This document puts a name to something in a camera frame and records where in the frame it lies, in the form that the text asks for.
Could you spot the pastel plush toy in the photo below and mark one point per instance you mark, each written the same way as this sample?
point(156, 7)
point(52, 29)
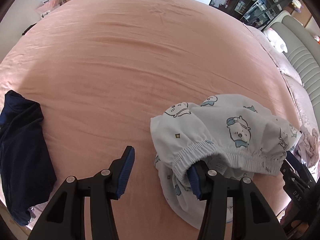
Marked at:
point(297, 5)

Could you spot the cartoon print pajama pants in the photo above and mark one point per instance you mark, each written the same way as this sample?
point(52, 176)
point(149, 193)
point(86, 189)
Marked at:
point(225, 135)

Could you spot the pale printed cloth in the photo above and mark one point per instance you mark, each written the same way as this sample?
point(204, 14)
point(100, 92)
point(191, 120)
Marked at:
point(308, 142)

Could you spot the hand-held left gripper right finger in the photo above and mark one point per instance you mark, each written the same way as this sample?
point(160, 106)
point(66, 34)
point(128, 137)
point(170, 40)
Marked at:
point(193, 182)

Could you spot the pink quilt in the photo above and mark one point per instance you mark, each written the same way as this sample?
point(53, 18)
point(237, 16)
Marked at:
point(287, 80)

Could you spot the pink gift bag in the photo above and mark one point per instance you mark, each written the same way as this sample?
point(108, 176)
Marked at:
point(50, 6)

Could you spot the black glass display cabinet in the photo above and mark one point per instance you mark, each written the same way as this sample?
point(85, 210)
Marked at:
point(250, 0)

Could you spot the grey padded headboard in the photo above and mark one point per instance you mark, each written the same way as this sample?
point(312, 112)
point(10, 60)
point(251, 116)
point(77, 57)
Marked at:
point(300, 50)

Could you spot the black cloth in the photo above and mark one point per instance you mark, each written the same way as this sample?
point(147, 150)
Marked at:
point(28, 28)

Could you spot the bed with pink sheet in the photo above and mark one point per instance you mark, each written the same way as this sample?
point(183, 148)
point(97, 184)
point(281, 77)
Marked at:
point(137, 67)

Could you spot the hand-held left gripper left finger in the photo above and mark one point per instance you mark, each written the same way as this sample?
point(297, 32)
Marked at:
point(125, 172)

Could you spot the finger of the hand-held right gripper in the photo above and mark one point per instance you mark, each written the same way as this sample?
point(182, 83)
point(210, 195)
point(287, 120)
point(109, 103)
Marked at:
point(297, 172)

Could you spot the white plush toy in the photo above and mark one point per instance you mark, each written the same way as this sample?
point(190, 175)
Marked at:
point(275, 38)

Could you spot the navy garment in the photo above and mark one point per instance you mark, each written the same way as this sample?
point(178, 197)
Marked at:
point(22, 155)

